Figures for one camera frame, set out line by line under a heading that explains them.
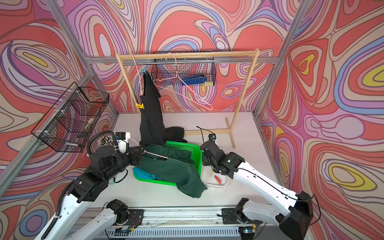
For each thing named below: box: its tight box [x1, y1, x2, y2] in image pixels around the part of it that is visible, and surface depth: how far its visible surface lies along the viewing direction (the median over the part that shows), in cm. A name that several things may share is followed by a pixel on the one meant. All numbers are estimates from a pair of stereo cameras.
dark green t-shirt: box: [138, 144, 208, 198], surface depth 69 cm
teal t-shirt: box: [133, 167, 161, 180], surface depth 79 cm
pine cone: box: [97, 135, 114, 147], surface depth 83 cm
